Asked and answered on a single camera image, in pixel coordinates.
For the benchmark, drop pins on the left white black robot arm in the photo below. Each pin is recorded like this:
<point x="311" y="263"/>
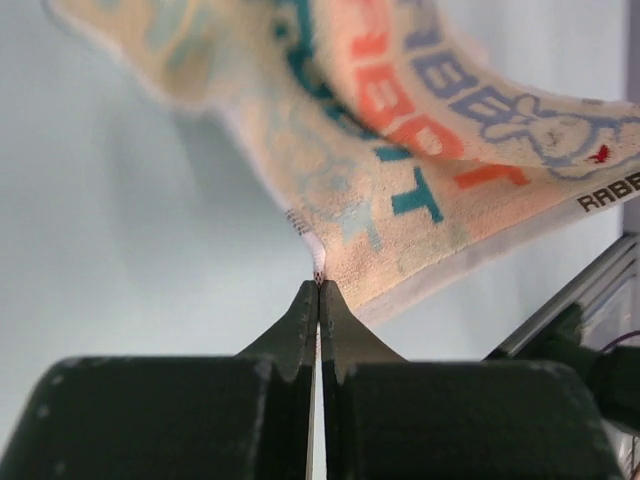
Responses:
<point x="595" y="360"/>

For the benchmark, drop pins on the printed letters towel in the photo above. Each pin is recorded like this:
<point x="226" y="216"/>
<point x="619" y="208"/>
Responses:
<point x="402" y="161"/>

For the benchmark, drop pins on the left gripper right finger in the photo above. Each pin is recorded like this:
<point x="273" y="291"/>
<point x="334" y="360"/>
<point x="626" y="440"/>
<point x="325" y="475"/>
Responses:
<point x="390" y="418"/>

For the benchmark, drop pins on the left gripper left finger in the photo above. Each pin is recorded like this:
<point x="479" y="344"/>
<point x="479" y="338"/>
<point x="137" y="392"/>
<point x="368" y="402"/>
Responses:
<point x="246" y="416"/>

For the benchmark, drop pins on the aluminium frame rail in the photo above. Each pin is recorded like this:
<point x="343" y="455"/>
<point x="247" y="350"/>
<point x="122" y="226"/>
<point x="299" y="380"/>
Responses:
<point x="610" y="269"/>

